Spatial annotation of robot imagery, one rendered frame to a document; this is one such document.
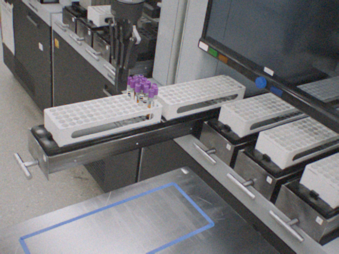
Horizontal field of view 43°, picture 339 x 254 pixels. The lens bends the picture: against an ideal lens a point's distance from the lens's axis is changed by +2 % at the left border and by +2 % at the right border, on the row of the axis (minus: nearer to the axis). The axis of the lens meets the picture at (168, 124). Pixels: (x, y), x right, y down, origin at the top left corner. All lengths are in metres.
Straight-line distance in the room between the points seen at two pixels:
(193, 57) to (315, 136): 0.46
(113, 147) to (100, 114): 0.09
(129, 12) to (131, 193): 0.40
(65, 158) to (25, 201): 1.08
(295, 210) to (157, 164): 0.60
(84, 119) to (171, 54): 0.51
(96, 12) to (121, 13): 0.81
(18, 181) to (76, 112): 1.18
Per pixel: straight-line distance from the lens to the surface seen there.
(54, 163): 1.05
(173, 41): 1.44
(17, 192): 2.16
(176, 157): 1.39
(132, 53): 1.02
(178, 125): 1.20
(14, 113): 2.74
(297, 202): 1.06
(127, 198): 0.91
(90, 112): 1.09
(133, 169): 1.67
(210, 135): 1.22
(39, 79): 2.47
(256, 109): 1.24
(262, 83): 1.11
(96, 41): 1.74
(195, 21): 1.34
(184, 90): 1.25
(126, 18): 1.00
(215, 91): 1.29
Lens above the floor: 1.43
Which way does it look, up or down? 32 degrees down
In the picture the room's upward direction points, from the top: 9 degrees clockwise
